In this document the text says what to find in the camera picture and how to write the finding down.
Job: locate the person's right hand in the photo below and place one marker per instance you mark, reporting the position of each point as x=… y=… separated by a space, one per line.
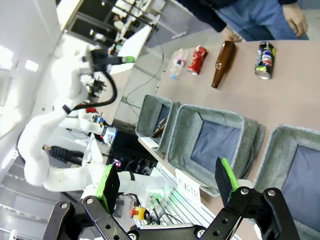
x=230 y=35

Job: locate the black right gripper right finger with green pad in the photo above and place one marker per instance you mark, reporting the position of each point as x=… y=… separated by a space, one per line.
x=250 y=212

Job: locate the brown bottle inside basket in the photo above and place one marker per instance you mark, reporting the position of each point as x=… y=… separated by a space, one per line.
x=160 y=127

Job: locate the grey fabric basket plastic label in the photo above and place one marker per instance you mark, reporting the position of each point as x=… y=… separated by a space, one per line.
x=186 y=135

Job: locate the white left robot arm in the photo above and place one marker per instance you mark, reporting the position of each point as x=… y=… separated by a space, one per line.
x=67 y=175

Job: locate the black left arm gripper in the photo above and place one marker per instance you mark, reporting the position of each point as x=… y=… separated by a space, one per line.
x=100 y=60

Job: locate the grey fabric basket blue bottom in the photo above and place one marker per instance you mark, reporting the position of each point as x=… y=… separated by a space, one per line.
x=280 y=155

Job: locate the clear plastic water bottle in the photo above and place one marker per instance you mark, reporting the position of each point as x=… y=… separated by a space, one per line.
x=178 y=63

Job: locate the person's left hand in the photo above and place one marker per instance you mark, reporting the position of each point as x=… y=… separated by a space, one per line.
x=296 y=20

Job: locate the person's body blue jeans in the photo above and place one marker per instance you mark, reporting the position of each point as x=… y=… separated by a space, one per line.
x=255 y=17

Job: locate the white background desk board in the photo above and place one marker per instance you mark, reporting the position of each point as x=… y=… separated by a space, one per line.
x=136 y=42

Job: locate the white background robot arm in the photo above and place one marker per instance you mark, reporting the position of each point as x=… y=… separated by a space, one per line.
x=92 y=126

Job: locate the white paper label plastic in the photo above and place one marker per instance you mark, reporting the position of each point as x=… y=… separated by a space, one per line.
x=188 y=188

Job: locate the background person in plaid shirt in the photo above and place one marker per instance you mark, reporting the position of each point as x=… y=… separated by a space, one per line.
x=62 y=153

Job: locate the crushed red soda can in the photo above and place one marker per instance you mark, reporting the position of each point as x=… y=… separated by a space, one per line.
x=198 y=60

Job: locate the grey fabric basket with bottle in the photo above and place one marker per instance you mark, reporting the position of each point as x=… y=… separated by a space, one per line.
x=147 y=112

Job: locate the brown glass beer bottle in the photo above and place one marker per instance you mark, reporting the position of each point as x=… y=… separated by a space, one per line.
x=223 y=62

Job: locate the aluminium table frame rail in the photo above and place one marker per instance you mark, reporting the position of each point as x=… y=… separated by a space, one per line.
x=185 y=200

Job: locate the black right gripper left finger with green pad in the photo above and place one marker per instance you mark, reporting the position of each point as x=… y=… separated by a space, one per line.
x=106 y=220

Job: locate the person's right forearm dark sleeve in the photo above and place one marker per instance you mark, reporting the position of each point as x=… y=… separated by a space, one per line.
x=200 y=12

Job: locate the yellow emergency stop button box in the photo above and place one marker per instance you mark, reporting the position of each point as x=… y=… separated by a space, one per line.
x=140 y=213

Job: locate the seated background person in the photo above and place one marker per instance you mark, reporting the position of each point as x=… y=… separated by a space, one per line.
x=118 y=23

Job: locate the crushed dark blue can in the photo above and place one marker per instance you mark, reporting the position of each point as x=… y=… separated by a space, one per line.
x=265 y=60

